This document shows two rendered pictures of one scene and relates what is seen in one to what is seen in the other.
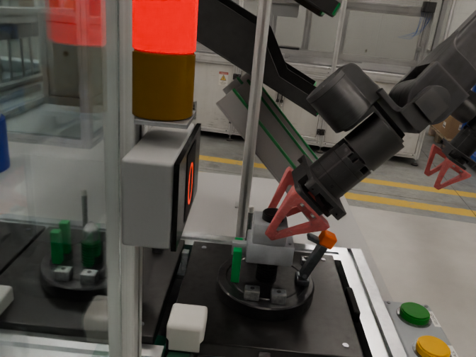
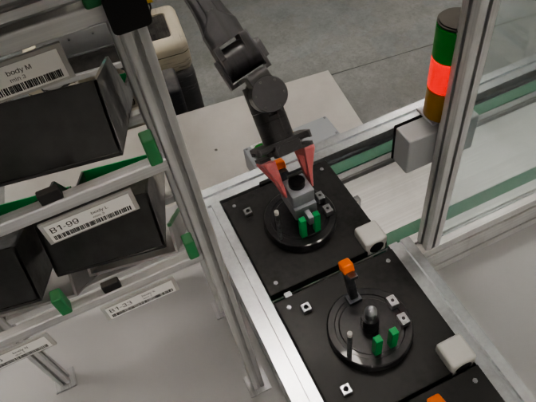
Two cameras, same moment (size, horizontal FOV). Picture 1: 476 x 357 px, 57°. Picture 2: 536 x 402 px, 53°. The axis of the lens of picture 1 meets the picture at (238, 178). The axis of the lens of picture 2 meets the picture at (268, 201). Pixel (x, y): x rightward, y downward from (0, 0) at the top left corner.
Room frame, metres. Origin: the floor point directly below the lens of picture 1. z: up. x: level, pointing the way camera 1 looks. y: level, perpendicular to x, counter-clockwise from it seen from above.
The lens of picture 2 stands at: (0.77, 0.52, 1.82)
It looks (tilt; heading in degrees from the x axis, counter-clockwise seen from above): 51 degrees down; 253
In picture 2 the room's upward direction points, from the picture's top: 10 degrees counter-clockwise
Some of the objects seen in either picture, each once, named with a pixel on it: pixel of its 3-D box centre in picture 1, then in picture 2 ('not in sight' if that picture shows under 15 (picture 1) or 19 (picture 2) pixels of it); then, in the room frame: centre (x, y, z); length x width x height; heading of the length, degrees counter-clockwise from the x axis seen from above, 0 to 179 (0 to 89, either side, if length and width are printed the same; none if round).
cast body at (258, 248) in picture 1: (263, 234); (300, 196); (0.53, -0.04, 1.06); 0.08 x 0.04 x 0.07; 90
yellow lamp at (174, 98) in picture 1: (162, 83); (443, 98); (0.34, 0.07, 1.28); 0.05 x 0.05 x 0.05
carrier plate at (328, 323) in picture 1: (263, 294); (301, 224); (0.53, -0.05, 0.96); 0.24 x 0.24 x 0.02; 89
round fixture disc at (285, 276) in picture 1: (265, 283); (300, 218); (0.53, -0.05, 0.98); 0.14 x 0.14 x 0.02
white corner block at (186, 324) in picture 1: (186, 327); (370, 238); (0.44, 0.05, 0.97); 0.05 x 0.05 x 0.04; 89
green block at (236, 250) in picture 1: (236, 265); (316, 221); (0.52, -0.01, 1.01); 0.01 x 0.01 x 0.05; 89
